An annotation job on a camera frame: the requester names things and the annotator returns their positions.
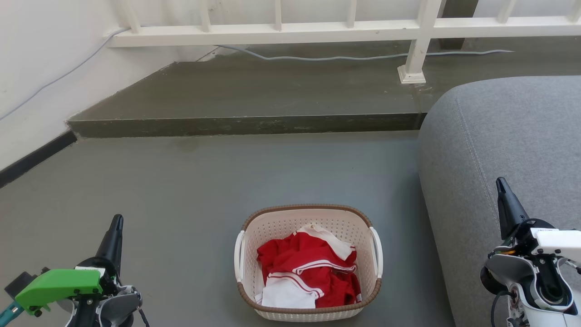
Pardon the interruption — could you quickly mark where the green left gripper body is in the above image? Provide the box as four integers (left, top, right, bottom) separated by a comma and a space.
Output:
15, 257, 121, 315

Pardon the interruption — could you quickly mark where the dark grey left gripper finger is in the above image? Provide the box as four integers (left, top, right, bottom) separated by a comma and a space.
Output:
95, 214, 124, 274

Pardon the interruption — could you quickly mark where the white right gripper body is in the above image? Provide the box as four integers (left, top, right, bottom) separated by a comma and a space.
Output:
495, 218, 581, 262

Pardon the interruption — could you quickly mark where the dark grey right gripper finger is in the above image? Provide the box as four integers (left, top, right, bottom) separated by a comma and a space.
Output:
496, 177, 530, 240

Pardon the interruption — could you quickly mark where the cream plastic laundry basket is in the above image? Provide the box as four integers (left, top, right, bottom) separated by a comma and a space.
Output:
234, 204, 384, 322

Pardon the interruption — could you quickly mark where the grey fabric sofa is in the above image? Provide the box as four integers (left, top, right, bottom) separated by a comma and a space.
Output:
417, 76, 581, 327

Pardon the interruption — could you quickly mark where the black baseboard strip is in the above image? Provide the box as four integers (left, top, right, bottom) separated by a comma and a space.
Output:
0, 130, 78, 189

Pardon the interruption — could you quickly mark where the white garment with red trim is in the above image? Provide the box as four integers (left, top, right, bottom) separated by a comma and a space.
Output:
255, 272, 324, 310

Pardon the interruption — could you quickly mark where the red jersey with white stripes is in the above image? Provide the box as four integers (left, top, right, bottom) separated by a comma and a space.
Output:
256, 224, 363, 308

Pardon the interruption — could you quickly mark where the raised concrete step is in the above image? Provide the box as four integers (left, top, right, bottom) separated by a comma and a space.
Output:
67, 36, 581, 139

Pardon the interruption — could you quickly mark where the white wooden railing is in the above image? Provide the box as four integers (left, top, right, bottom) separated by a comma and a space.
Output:
107, 0, 581, 85

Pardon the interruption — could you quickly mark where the teal cable connector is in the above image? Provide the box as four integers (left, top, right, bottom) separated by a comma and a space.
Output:
0, 302, 21, 324

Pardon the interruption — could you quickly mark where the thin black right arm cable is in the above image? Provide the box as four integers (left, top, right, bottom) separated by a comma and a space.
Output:
490, 291, 516, 327

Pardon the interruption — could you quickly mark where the dark brown post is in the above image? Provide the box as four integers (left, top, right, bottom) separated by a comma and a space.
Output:
438, 0, 480, 50

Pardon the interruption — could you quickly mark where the long grey cable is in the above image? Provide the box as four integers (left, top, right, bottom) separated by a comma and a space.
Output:
0, 27, 516, 121

